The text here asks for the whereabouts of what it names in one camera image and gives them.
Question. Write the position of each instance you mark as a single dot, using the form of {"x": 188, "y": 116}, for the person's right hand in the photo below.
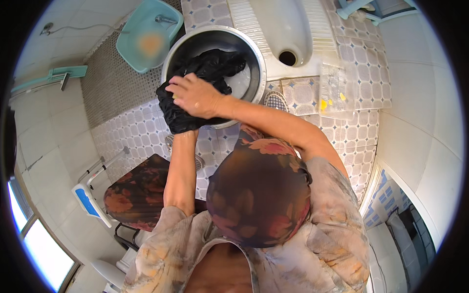
{"x": 198, "y": 97}

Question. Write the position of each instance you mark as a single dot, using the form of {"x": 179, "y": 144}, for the person's right fingers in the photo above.
{"x": 177, "y": 85}

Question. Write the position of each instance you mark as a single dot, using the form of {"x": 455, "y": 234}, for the black cloth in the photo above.
{"x": 212, "y": 65}

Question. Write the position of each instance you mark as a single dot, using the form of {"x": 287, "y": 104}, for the steel wash basin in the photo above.
{"x": 216, "y": 38}

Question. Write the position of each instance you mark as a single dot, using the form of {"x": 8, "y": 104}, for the teal plastic basin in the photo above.
{"x": 128, "y": 47}

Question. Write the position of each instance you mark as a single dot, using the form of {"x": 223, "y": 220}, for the chrome tap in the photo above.
{"x": 165, "y": 19}

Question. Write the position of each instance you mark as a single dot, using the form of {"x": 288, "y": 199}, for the grey dotted floor mat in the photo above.
{"x": 110, "y": 84}

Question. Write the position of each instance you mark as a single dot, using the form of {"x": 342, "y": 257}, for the round metal drain cover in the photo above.
{"x": 199, "y": 163}
{"x": 276, "y": 101}

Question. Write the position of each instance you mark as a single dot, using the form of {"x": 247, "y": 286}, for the white squat toilet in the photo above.
{"x": 293, "y": 29}

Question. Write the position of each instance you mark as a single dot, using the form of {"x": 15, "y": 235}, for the white and blue bath chair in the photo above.
{"x": 88, "y": 201}

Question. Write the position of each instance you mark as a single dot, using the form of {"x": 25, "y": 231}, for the clear plastic bag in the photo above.
{"x": 339, "y": 88}

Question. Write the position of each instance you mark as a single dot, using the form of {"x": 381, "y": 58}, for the teal plastic stool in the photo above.
{"x": 353, "y": 9}

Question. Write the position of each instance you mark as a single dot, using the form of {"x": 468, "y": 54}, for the white plastic seat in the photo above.
{"x": 110, "y": 273}

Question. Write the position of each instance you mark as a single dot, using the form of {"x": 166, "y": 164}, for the person's body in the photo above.
{"x": 329, "y": 227}

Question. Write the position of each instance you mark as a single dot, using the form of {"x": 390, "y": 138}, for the window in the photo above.
{"x": 44, "y": 252}

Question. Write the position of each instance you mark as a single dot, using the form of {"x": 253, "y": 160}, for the white door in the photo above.
{"x": 401, "y": 238}

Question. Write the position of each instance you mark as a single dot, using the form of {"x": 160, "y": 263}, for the black metal frame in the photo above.
{"x": 122, "y": 240}

